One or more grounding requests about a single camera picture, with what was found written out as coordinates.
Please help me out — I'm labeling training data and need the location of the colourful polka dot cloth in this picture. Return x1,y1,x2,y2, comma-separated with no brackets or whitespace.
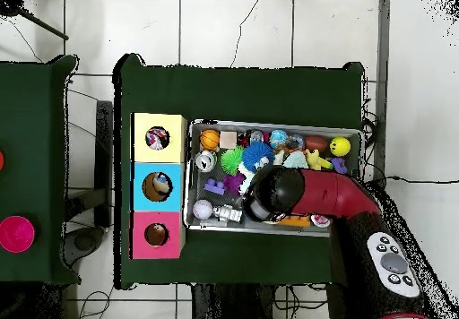
146,125,172,151

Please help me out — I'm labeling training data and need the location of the clear mesh bin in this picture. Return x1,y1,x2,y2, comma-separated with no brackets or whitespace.
183,120,362,238

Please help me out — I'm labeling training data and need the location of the wooden box with three holes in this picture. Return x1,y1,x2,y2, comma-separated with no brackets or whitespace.
129,112,190,262

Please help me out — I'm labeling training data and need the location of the green fuzzy toy with eyes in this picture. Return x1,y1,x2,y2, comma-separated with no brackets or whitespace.
220,145,246,177

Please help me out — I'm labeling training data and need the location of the silver can with closed top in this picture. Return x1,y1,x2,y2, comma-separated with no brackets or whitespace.
194,150,218,173

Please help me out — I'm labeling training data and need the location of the small wooden cube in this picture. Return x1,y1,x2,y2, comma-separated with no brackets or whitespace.
219,131,238,151

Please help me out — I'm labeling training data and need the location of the purple toy brick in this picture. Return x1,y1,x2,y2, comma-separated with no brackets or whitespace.
204,178,227,196

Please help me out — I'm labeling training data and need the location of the blue spiky ball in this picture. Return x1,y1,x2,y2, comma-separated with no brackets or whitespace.
241,142,276,174

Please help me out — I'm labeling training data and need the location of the small orange basketball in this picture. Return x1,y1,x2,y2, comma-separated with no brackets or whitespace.
199,129,221,152

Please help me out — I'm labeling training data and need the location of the small white ball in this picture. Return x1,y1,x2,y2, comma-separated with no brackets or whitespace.
192,199,214,221

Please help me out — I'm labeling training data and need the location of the globe print ball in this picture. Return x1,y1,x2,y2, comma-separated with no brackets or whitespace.
268,128,289,149

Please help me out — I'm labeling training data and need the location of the yellow duck toy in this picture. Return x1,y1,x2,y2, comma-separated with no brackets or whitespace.
306,149,334,173

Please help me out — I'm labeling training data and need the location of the orange toy brick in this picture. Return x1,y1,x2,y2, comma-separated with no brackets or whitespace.
278,215,313,228

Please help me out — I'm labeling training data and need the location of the brown toy football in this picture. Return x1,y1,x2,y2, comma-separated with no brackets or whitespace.
304,135,329,154

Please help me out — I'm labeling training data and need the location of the yellow smiley ball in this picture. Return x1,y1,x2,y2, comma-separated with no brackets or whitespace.
329,135,352,158

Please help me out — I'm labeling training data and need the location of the side table with green cloth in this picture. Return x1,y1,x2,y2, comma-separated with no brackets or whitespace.
0,55,80,286

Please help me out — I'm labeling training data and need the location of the pink disc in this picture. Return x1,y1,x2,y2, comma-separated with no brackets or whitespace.
0,215,37,254

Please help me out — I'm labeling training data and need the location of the black tripod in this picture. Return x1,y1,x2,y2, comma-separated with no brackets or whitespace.
0,0,71,42

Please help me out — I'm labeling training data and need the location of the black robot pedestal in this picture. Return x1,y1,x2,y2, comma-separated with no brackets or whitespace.
192,282,331,319

